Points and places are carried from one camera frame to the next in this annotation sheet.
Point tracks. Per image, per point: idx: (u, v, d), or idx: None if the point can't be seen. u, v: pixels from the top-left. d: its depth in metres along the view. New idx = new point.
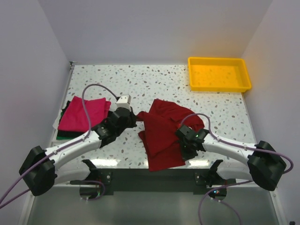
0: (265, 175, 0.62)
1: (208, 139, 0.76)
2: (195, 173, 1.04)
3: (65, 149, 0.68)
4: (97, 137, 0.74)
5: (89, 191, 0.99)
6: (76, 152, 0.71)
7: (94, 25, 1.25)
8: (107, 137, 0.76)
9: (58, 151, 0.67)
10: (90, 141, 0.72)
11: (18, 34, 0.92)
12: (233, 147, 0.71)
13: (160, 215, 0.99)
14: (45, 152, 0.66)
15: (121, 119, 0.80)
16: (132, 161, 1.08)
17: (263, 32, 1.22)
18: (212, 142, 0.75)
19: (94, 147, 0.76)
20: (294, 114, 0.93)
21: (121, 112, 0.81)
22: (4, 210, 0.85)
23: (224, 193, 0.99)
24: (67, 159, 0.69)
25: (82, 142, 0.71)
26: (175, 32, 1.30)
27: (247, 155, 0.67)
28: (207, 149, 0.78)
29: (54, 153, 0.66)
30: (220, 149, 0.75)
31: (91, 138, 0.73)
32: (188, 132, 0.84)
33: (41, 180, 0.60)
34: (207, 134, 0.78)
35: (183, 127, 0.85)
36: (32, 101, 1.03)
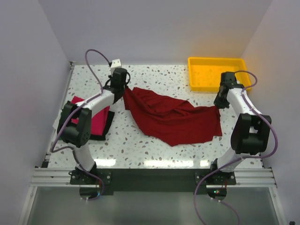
0: (241, 132, 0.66)
1: (236, 90, 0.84)
2: (195, 173, 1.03)
3: (92, 101, 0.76)
4: (110, 93, 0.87)
5: (89, 191, 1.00)
6: (98, 104, 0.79)
7: (94, 26, 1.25)
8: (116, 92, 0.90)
9: (87, 102, 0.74)
10: (107, 95, 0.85)
11: (18, 34, 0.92)
12: (243, 103, 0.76)
13: (160, 215, 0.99)
14: (76, 105, 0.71)
15: (123, 74, 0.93)
16: (132, 161, 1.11)
17: (263, 31, 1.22)
18: (235, 93, 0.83)
19: (108, 103, 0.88)
20: (293, 114, 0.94)
21: (120, 70, 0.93)
22: (4, 210, 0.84)
23: (224, 193, 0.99)
24: (94, 109, 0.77)
25: (101, 96, 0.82)
26: (175, 32, 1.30)
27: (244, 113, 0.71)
28: (229, 96, 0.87)
29: (86, 103, 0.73)
30: (236, 101, 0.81)
31: (106, 93, 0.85)
32: (229, 79, 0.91)
33: (84, 124, 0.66)
34: (239, 89, 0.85)
35: (228, 73, 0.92)
36: (31, 100, 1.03)
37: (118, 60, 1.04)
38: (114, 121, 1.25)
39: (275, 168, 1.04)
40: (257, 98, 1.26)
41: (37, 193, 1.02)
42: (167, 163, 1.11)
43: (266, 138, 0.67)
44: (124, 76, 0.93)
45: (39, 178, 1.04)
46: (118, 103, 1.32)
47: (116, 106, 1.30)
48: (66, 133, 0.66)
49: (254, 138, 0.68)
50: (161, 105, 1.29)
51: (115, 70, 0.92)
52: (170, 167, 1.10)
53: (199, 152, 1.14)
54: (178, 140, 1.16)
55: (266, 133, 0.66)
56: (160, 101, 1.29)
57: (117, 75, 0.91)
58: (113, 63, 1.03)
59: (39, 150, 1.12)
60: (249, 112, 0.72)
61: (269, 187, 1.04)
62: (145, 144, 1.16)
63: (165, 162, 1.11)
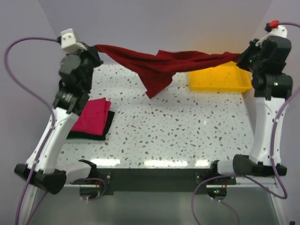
0: (247, 173, 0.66)
1: (268, 107, 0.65)
2: (195, 173, 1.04)
3: (43, 151, 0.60)
4: (65, 112, 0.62)
5: (89, 191, 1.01)
6: (56, 143, 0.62)
7: (94, 25, 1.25)
8: (76, 102, 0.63)
9: (38, 158, 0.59)
10: (62, 124, 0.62)
11: (18, 33, 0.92)
12: (267, 143, 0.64)
13: (161, 215, 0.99)
14: (27, 167, 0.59)
15: (78, 70, 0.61)
16: (132, 161, 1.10)
17: (264, 31, 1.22)
18: (267, 112, 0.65)
19: (73, 122, 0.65)
20: (293, 114, 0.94)
21: (67, 65, 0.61)
22: (4, 209, 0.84)
23: (224, 193, 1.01)
24: (54, 154, 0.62)
25: (54, 131, 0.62)
26: (175, 32, 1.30)
27: (260, 161, 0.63)
28: (258, 104, 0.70)
29: (36, 162, 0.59)
30: (262, 123, 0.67)
31: (60, 120, 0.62)
32: (276, 60, 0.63)
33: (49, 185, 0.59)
34: (281, 99, 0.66)
35: (281, 49, 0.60)
36: (31, 99, 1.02)
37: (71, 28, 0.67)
38: (114, 121, 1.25)
39: None
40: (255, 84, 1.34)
41: (37, 193, 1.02)
42: (167, 163, 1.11)
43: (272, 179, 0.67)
44: (76, 71, 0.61)
45: None
46: (118, 103, 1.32)
47: (116, 106, 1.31)
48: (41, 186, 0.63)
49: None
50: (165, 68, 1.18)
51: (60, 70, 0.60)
52: (170, 167, 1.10)
53: (199, 152, 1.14)
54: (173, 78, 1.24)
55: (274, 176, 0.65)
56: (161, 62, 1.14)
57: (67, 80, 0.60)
58: (63, 42, 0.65)
59: None
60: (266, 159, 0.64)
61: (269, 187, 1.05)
62: (145, 144, 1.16)
63: (165, 162, 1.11)
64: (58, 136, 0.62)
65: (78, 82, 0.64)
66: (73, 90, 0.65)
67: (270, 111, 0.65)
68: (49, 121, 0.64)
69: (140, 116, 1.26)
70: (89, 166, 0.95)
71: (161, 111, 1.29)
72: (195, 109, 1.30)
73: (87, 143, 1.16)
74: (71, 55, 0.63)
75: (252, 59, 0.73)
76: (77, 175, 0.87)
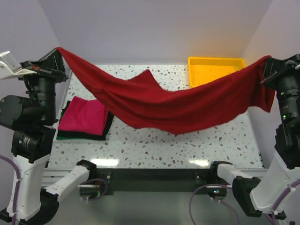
0: (243, 210, 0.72)
1: (286, 174, 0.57)
2: (195, 173, 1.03)
3: (19, 201, 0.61)
4: (27, 162, 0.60)
5: (89, 192, 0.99)
6: (31, 190, 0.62)
7: (93, 26, 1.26)
8: (37, 145, 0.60)
9: (16, 208, 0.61)
10: (28, 174, 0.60)
11: (18, 33, 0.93)
12: (272, 199, 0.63)
13: (161, 215, 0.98)
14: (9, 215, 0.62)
15: (23, 118, 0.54)
16: (132, 161, 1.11)
17: (263, 31, 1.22)
18: (285, 179, 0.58)
19: (42, 163, 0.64)
20: None
21: (5, 114, 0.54)
22: None
23: (224, 192, 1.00)
24: (33, 200, 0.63)
25: (22, 183, 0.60)
26: (174, 32, 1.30)
27: (259, 210, 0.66)
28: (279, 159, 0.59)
29: (15, 213, 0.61)
30: (274, 177, 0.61)
31: (26, 169, 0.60)
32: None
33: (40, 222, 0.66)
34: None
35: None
36: None
37: (8, 52, 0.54)
38: (114, 121, 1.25)
39: None
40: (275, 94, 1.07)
41: None
42: (167, 163, 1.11)
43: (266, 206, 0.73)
44: (22, 119, 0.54)
45: None
46: None
47: None
48: None
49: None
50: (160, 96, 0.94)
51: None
52: (170, 167, 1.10)
53: (199, 152, 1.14)
54: (185, 106, 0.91)
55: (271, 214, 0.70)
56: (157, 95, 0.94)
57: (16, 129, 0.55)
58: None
59: None
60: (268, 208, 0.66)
61: None
62: (145, 144, 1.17)
63: (165, 162, 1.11)
64: (30, 185, 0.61)
65: (32, 123, 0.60)
66: (32, 132, 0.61)
67: (287, 179, 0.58)
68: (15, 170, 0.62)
69: None
70: (87, 169, 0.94)
71: None
72: None
73: (87, 143, 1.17)
74: (8, 98, 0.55)
75: (286, 93, 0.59)
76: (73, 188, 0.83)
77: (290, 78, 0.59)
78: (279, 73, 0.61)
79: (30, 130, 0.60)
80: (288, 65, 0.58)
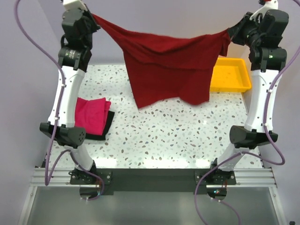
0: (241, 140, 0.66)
1: (263, 78, 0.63)
2: (195, 173, 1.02)
3: (62, 107, 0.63)
4: (73, 70, 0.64)
5: (89, 191, 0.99)
6: (72, 97, 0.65)
7: None
8: (80, 56, 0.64)
9: (58, 114, 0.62)
10: (72, 81, 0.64)
11: (18, 34, 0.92)
12: (260, 110, 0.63)
13: (161, 215, 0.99)
14: (51, 123, 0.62)
15: (80, 23, 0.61)
16: (132, 161, 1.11)
17: None
18: (262, 84, 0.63)
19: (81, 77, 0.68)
20: (292, 114, 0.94)
21: (69, 17, 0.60)
22: (4, 209, 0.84)
23: (224, 193, 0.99)
24: (71, 110, 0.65)
25: (67, 89, 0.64)
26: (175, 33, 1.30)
27: (254, 128, 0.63)
28: (253, 73, 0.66)
29: (57, 118, 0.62)
30: (257, 91, 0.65)
31: (70, 77, 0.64)
32: (272, 36, 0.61)
33: (75, 138, 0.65)
34: (275, 71, 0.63)
35: (277, 25, 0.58)
36: (31, 100, 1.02)
37: None
38: (114, 121, 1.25)
39: (275, 168, 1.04)
40: None
41: (37, 192, 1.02)
42: (167, 163, 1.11)
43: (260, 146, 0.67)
44: (79, 23, 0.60)
45: (40, 178, 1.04)
46: (117, 103, 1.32)
47: (116, 106, 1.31)
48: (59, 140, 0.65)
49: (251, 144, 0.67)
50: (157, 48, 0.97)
51: (63, 20, 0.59)
52: (170, 167, 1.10)
53: (199, 152, 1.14)
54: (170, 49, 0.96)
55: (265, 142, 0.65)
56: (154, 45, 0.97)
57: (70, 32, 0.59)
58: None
59: (40, 149, 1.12)
60: (260, 126, 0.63)
61: (269, 187, 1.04)
62: (145, 144, 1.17)
63: (165, 163, 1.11)
64: (72, 93, 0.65)
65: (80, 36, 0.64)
66: (76, 47, 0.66)
67: (265, 83, 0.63)
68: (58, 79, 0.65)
69: (140, 116, 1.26)
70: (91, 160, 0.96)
71: (161, 111, 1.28)
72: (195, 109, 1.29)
73: (87, 143, 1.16)
74: (71, 10, 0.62)
75: (250, 34, 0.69)
76: (84, 156, 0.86)
77: (248, 25, 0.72)
78: (239, 28, 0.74)
79: (78, 42, 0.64)
80: (244, 18, 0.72)
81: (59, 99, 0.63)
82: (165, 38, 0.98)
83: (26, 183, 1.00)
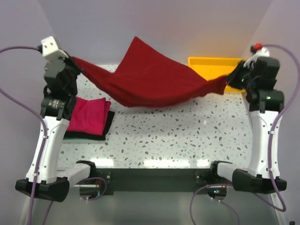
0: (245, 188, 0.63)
1: (263, 119, 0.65)
2: (195, 173, 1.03)
3: (42, 161, 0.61)
4: (55, 119, 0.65)
5: (89, 191, 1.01)
6: (54, 150, 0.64)
7: (94, 25, 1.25)
8: (65, 106, 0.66)
9: (38, 169, 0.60)
10: (55, 131, 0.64)
11: (18, 34, 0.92)
12: (265, 155, 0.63)
13: (161, 215, 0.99)
14: (29, 181, 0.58)
15: (63, 72, 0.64)
16: (132, 161, 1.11)
17: (263, 31, 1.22)
18: (262, 125, 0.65)
19: (65, 126, 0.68)
20: (293, 113, 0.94)
21: (51, 69, 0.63)
22: (4, 209, 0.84)
23: (224, 192, 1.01)
24: (53, 163, 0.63)
25: (48, 141, 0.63)
26: (175, 32, 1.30)
27: (259, 173, 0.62)
28: (253, 115, 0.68)
29: (37, 174, 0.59)
30: (258, 134, 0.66)
31: (51, 127, 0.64)
32: (266, 79, 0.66)
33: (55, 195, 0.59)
34: (274, 111, 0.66)
35: (269, 70, 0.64)
36: (31, 100, 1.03)
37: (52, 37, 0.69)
38: (114, 121, 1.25)
39: None
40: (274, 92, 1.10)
41: None
42: (167, 163, 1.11)
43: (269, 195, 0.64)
44: (63, 74, 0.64)
45: None
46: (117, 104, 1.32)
47: (116, 106, 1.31)
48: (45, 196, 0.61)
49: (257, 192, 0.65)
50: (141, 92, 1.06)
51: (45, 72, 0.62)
52: (170, 167, 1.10)
53: (199, 152, 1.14)
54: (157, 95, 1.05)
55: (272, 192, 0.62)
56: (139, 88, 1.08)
57: (53, 83, 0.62)
58: (45, 49, 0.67)
59: None
60: (265, 171, 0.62)
61: None
62: (145, 144, 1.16)
63: (165, 163, 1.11)
64: (55, 142, 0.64)
65: (64, 86, 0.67)
66: (59, 95, 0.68)
67: (265, 124, 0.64)
68: (40, 131, 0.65)
69: (140, 117, 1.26)
70: (88, 165, 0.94)
71: (161, 111, 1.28)
72: (195, 109, 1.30)
73: (87, 143, 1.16)
74: (54, 61, 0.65)
75: (245, 78, 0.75)
76: (78, 176, 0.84)
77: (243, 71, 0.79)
78: (235, 72, 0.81)
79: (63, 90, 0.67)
80: (238, 64, 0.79)
81: (40, 152, 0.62)
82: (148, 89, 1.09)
83: None
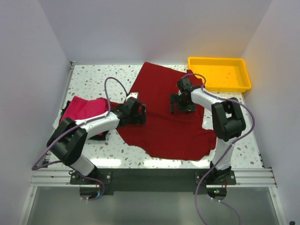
0: (218, 114, 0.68)
1: (196, 93, 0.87)
2: (195, 173, 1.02)
3: (93, 122, 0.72)
4: (116, 117, 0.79)
5: (89, 192, 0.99)
6: (100, 126, 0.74)
7: (94, 26, 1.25)
8: (122, 117, 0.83)
9: (87, 122, 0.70)
10: (111, 119, 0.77)
11: (18, 34, 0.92)
12: (208, 96, 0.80)
13: (161, 215, 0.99)
14: (75, 122, 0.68)
15: (137, 103, 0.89)
16: (132, 161, 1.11)
17: (263, 31, 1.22)
18: (197, 92, 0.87)
19: (111, 128, 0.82)
20: (292, 113, 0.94)
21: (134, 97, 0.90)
22: (4, 209, 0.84)
23: (224, 192, 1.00)
24: (93, 131, 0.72)
25: (103, 119, 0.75)
26: (174, 33, 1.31)
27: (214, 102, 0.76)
28: (194, 97, 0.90)
29: (84, 123, 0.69)
30: (201, 98, 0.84)
31: (111, 117, 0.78)
32: (185, 85, 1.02)
33: (74, 147, 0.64)
34: (198, 87, 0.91)
35: (183, 79, 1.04)
36: (31, 100, 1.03)
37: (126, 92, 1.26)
38: None
39: (275, 169, 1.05)
40: (273, 93, 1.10)
41: (37, 192, 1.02)
42: (167, 163, 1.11)
43: (243, 116, 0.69)
44: (137, 103, 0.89)
45: (39, 178, 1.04)
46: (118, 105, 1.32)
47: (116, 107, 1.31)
48: (55, 149, 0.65)
49: (232, 119, 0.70)
50: (152, 127, 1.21)
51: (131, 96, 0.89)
52: (170, 167, 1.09)
53: None
54: (165, 131, 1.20)
55: (241, 112, 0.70)
56: (151, 125, 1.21)
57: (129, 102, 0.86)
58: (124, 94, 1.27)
59: (39, 149, 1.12)
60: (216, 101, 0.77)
61: (269, 187, 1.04)
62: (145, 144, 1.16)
63: (165, 162, 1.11)
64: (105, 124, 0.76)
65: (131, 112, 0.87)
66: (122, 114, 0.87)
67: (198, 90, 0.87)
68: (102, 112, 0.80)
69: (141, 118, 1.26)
70: (92, 164, 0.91)
71: None
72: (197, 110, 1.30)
73: (87, 143, 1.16)
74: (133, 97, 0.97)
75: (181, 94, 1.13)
76: (80, 166, 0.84)
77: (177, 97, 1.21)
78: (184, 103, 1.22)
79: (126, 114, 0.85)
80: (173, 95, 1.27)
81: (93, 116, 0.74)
82: (159, 129, 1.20)
83: (26, 183, 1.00)
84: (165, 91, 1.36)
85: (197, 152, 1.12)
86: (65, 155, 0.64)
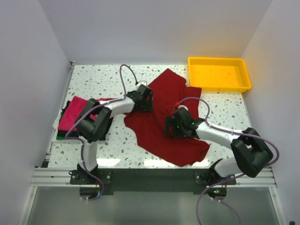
0: (243, 153, 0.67)
1: (202, 130, 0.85)
2: (195, 173, 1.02)
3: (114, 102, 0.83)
4: (131, 101, 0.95)
5: (89, 191, 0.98)
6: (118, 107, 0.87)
7: (94, 26, 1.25)
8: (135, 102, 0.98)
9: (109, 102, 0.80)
10: (127, 101, 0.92)
11: (17, 34, 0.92)
12: (220, 132, 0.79)
13: (161, 215, 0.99)
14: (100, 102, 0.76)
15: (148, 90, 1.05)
16: (132, 161, 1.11)
17: (263, 31, 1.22)
18: (204, 128, 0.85)
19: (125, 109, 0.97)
20: (293, 113, 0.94)
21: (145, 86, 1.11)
22: (4, 209, 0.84)
23: (224, 193, 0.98)
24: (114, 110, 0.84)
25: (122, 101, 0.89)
26: (174, 33, 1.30)
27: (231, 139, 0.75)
28: (200, 135, 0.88)
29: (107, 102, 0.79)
30: (211, 134, 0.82)
31: (127, 100, 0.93)
32: (185, 118, 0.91)
33: (101, 123, 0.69)
34: (203, 123, 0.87)
35: (182, 111, 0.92)
36: (31, 100, 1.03)
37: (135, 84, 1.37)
38: (114, 121, 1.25)
39: (275, 169, 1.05)
40: (274, 93, 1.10)
41: (37, 192, 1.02)
42: (167, 163, 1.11)
43: (265, 146, 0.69)
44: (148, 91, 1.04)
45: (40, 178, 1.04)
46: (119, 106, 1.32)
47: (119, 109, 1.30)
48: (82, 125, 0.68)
49: (257, 153, 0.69)
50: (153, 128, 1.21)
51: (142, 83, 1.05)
52: (170, 167, 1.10)
53: None
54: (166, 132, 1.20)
55: (261, 142, 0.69)
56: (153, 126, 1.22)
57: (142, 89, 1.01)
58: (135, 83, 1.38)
59: (39, 149, 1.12)
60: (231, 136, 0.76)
61: (269, 187, 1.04)
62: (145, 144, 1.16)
63: (165, 162, 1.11)
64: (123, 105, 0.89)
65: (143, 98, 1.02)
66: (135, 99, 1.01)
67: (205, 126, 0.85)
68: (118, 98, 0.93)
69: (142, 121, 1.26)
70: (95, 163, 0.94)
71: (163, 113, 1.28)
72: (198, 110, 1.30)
73: None
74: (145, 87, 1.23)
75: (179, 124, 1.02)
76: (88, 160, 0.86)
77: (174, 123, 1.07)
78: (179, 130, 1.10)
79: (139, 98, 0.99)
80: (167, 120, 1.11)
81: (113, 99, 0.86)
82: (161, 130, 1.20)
83: (26, 183, 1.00)
84: (166, 92, 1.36)
85: (182, 160, 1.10)
86: (92, 130, 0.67)
